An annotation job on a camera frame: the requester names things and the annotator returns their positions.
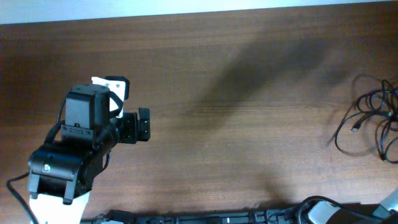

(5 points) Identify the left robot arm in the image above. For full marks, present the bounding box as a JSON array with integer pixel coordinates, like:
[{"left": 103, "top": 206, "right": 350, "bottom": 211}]
[{"left": 28, "top": 84, "right": 150, "bottom": 223}]

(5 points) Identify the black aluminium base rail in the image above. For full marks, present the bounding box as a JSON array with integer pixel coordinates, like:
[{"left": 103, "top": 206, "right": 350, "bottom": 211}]
[{"left": 80, "top": 207, "right": 297, "bottom": 224}]

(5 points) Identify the left camera cable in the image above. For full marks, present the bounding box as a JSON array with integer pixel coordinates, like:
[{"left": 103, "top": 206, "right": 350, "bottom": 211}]
[{"left": 6, "top": 99, "right": 68, "bottom": 224}]

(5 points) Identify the long black cable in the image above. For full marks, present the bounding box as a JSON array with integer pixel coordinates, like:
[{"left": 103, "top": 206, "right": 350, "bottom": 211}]
[{"left": 334, "top": 110, "right": 398, "bottom": 156}]

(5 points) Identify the short black looped cable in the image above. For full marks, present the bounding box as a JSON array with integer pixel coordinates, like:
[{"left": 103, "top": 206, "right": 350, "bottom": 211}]
[{"left": 356, "top": 79, "right": 398, "bottom": 121}]

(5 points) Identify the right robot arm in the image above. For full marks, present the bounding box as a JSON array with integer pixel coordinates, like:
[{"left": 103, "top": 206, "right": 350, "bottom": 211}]
[{"left": 295, "top": 190, "right": 397, "bottom": 224}]

